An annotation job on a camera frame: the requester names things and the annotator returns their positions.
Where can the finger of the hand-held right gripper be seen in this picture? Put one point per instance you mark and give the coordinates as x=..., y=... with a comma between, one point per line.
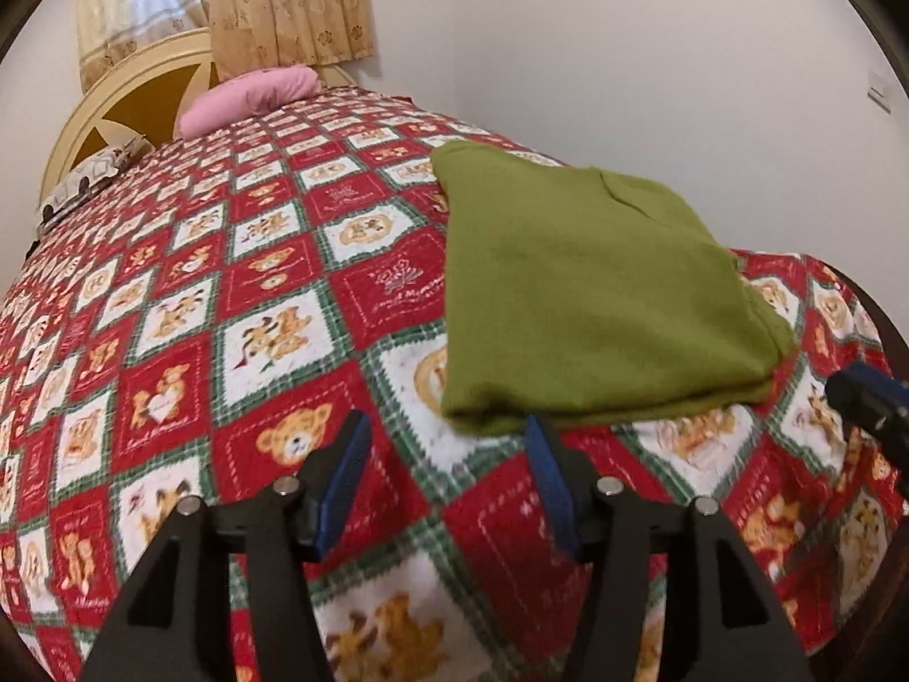
x=863, y=391

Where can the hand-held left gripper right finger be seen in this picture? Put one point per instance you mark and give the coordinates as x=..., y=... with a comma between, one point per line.
x=548, y=487

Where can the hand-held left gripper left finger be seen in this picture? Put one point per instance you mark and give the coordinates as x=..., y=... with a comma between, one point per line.
x=344, y=477

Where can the green sweater with orange stripe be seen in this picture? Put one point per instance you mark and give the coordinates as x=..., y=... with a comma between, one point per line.
x=582, y=284

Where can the red bear printed blanket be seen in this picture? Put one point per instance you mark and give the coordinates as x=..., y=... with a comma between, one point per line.
x=284, y=284

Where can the pink pillow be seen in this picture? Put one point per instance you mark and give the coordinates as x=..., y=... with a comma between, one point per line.
x=245, y=96

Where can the white printed pillow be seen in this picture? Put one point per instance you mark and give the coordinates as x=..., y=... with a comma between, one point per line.
x=89, y=174

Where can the cream wooden headboard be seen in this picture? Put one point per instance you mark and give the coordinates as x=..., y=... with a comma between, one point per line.
x=78, y=135

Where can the tan floral curtain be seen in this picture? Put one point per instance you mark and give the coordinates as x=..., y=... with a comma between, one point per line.
x=291, y=7

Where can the sheer floral curtain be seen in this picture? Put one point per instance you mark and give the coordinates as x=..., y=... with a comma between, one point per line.
x=142, y=7

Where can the white wall switch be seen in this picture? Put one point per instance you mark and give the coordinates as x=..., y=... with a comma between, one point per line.
x=880, y=90

